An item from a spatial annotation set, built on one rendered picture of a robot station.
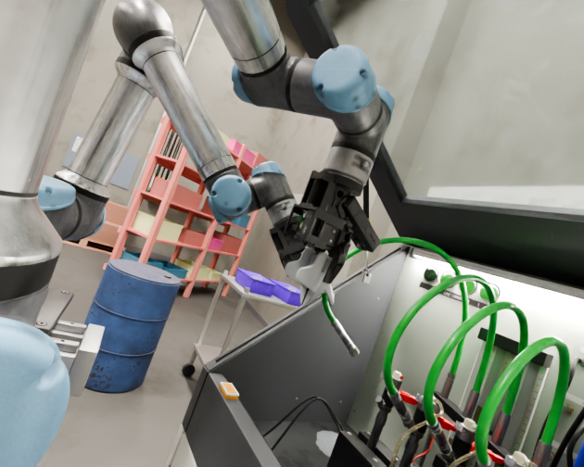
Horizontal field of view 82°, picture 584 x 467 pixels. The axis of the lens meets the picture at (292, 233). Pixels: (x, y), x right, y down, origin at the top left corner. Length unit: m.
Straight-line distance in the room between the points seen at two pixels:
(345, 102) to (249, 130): 8.03
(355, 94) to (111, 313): 2.24
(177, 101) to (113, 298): 1.91
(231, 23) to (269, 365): 0.80
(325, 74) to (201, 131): 0.30
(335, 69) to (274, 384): 0.82
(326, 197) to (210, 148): 0.26
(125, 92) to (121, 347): 1.92
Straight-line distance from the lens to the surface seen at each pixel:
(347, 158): 0.54
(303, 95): 0.50
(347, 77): 0.46
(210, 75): 8.53
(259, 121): 8.57
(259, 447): 0.73
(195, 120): 0.70
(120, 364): 2.60
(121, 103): 0.87
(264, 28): 0.48
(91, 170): 0.87
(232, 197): 0.64
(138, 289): 2.42
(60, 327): 0.88
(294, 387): 1.07
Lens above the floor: 1.32
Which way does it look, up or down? 2 degrees up
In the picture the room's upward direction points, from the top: 21 degrees clockwise
